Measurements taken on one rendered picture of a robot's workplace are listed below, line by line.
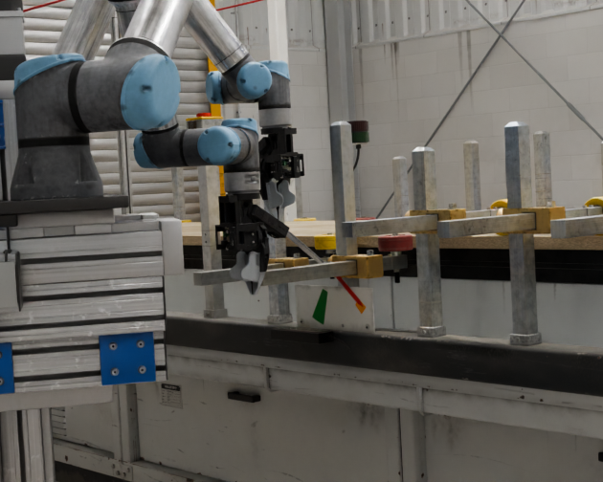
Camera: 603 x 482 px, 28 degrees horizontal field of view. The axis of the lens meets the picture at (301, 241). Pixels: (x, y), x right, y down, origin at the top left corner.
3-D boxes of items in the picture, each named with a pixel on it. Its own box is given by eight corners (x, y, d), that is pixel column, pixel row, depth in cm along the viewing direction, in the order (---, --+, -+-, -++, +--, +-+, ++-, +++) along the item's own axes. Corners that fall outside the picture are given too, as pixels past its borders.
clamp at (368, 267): (368, 278, 265) (367, 256, 265) (326, 277, 276) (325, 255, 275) (386, 276, 269) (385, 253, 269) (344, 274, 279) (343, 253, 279)
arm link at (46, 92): (38, 141, 205) (33, 61, 205) (110, 136, 202) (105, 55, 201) (2, 140, 194) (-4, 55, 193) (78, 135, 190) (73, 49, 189)
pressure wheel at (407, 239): (397, 285, 273) (395, 234, 273) (372, 283, 279) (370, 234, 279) (421, 281, 278) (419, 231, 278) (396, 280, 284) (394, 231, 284)
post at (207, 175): (213, 318, 310) (204, 143, 307) (202, 317, 313) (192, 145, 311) (227, 317, 313) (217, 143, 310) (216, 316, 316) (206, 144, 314)
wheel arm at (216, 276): (202, 289, 271) (201, 271, 270) (193, 289, 273) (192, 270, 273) (343, 272, 299) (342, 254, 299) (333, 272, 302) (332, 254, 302)
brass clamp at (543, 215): (548, 233, 227) (547, 208, 227) (493, 233, 237) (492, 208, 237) (568, 231, 231) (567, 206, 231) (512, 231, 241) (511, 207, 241)
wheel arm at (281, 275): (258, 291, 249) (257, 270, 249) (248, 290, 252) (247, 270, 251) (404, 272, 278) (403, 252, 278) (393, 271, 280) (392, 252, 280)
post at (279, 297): (280, 345, 291) (269, 147, 289) (271, 344, 294) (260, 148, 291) (291, 343, 293) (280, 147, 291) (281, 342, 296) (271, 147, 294)
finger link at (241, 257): (226, 296, 250) (224, 251, 249) (249, 294, 254) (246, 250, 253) (235, 296, 247) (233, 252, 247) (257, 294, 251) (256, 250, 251)
